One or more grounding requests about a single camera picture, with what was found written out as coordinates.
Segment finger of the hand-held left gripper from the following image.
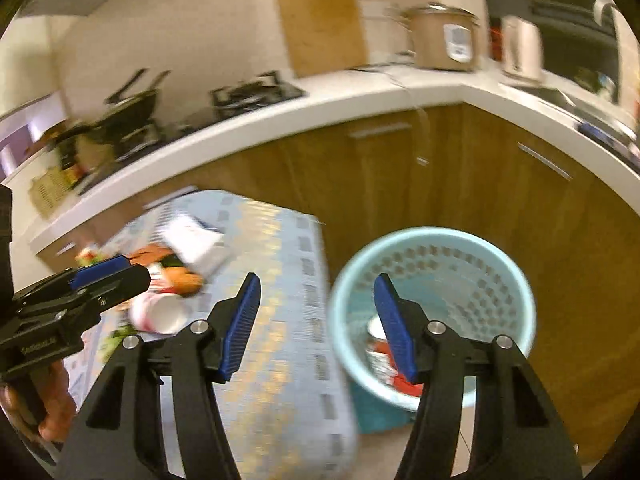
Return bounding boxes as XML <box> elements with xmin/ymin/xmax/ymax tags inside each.
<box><xmin>15</xmin><ymin>255</ymin><xmax>132</xmax><ymax>306</ymax></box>
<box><xmin>62</xmin><ymin>264</ymin><xmax>152</xmax><ymax>312</ymax></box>

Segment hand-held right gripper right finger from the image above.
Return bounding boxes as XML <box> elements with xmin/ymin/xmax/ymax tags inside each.
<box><xmin>373</xmin><ymin>272</ymin><xmax>583</xmax><ymax>480</ymax></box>

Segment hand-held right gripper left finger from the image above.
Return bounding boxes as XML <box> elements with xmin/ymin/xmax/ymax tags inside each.
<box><xmin>59</xmin><ymin>272</ymin><xmax>262</xmax><ymax>480</ymax></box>

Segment green-printed snack packet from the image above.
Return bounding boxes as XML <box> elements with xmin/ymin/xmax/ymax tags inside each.
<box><xmin>75</xmin><ymin>246</ymin><xmax>108</xmax><ymax>268</ymax></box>
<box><xmin>102</xmin><ymin>322</ymin><xmax>138</xmax><ymax>351</ymax></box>

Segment white red paper cup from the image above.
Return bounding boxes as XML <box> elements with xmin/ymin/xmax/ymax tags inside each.
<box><xmin>129</xmin><ymin>290</ymin><xmax>188</xmax><ymax>335</ymax></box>

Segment orange snack packet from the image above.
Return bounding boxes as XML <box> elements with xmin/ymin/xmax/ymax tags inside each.
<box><xmin>130</xmin><ymin>242</ymin><xmax>206</xmax><ymax>296</ymax></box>

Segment white blue paper carton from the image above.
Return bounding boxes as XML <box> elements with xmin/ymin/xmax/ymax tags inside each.
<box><xmin>160</xmin><ymin>212</ymin><xmax>236</xmax><ymax>278</ymax></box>

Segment light blue plastic basket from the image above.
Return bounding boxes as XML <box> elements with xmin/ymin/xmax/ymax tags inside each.
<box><xmin>327</xmin><ymin>226</ymin><xmax>537</xmax><ymax>411</ymax></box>

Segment person's left hand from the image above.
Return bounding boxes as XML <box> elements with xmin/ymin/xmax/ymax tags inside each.
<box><xmin>0</xmin><ymin>360</ymin><xmax>79</xmax><ymax>445</ymax></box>

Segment patterned grey tablecloth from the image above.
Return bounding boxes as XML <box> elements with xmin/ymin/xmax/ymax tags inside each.
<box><xmin>65</xmin><ymin>189</ymin><xmax>361</xmax><ymax>480</ymax></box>

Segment teal box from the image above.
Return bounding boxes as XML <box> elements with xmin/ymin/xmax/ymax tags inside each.
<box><xmin>350</xmin><ymin>385</ymin><xmax>421</xmax><ymax>436</ymax></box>

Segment yellow plastic basket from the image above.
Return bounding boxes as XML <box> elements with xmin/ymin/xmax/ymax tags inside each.
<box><xmin>29</xmin><ymin>167</ymin><xmax>68</xmax><ymax>218</ymax></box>

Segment dark sauce bottles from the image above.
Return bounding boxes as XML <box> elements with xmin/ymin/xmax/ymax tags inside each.
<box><xmin>57</xmin><ymin>135</ymin><xmax>86</xmax><ymax>191</ymax></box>

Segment black wok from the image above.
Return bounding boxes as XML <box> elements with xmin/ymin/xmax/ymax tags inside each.
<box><xmin>50</xmin><ymin>67</ymin><xmax>171</xmax><ymax>156</ymax></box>

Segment wooden kitchen cabinet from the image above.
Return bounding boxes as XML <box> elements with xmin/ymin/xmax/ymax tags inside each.
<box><xmin>37</xmin><ymin>102</ymin><xmax>640</xmax><ymax>463</ymax></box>

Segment black gas stove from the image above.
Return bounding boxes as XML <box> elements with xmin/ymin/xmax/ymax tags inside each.
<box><xmin>75</xmin><ymin>71</ymin><xmax>307</xmax><ymax>198</ymax></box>

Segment steel sink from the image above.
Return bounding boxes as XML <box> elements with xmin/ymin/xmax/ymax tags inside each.
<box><xmin>520</xmin><ymin>85</ymin><xmax>636</xmax><ymax>136</ymax></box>

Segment beige rice cooker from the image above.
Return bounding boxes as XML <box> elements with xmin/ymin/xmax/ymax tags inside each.
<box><xmin>400</xmin><ymin>4</ymin><xmax>480</xmax><ymax>72</ymax></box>

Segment white electric kettle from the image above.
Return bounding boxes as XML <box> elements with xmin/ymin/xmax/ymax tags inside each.
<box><xmin>500</xmin><ymin>15</ymin><xmax>545</xmax><ymax>83</ymax></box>

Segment wooden cutting board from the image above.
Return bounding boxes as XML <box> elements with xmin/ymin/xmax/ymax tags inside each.
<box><xmin>274</xmin><ymin>0</ymin><xmax>370</xmax><ymax>78</ymax></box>

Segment chrome faucet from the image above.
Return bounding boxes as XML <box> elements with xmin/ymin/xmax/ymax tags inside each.
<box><xmin>592</xmin><ymin>0</ymin><xmax>640</xmax><ymax>108</ymax></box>

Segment white cable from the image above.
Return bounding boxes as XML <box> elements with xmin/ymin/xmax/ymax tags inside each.
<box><xmin>390</xmin><ymin>67</ymin><xmax>431</xmax><ymax>166</ymax></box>

